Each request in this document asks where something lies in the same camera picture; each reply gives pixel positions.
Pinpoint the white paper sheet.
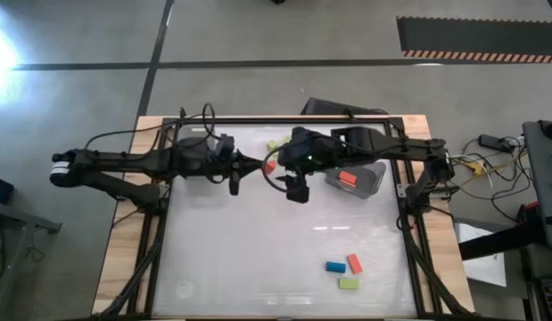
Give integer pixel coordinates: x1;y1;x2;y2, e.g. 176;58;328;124
453;221;508;288

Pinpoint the grey cart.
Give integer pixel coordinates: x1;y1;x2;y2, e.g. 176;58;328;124
522;119;552;251

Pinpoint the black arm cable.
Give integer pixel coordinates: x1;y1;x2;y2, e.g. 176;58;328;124
261;150;289;193
84;103;215;151

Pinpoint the grey translucent plastic bin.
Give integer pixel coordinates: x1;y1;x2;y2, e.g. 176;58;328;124
324;160;388;201

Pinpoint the black aluminium table frame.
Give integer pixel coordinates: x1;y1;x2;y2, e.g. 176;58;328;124
96;116;471;320

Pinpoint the orange rectangular block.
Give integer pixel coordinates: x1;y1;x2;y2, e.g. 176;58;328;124
338;170;358;188

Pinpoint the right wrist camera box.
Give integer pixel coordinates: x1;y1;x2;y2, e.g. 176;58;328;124
284;174;310;204

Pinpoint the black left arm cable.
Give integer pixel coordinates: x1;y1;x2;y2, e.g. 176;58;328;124
84;103;215;151

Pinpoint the black device with blue light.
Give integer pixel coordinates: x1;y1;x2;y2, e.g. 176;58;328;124
0;174;15;206

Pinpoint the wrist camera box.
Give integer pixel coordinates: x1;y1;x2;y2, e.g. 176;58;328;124
214;133;236;159
284;174;310;204

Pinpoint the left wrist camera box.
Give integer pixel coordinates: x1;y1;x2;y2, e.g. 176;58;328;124
214;133;236;159

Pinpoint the yellow cable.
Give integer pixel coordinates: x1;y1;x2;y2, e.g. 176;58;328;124
443;150;527;185

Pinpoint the black cart leg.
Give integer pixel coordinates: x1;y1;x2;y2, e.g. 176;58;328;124
457;217;549;262

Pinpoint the grey metal stand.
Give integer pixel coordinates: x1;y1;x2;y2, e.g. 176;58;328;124
0;200;63;321

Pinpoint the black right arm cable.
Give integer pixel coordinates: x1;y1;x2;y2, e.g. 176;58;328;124
261;150;289;193

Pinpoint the black power strip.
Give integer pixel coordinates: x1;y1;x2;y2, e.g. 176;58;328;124
477;133;518;152

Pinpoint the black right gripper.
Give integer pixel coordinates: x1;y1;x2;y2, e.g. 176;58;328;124
276;128;337;177

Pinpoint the long orange block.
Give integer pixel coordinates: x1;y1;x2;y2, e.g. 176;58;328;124
345;252;364;276

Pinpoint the black hazard striped floor mat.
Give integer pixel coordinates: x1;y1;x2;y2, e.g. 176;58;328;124
395;15;552;65

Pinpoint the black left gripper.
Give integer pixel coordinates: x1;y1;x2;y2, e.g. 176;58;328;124
169;135;265;197

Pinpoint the black box behind table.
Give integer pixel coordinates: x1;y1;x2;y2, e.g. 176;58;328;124
300;96;390;119

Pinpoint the clear translucent plastic bin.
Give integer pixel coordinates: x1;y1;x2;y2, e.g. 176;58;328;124
251;128;300;165

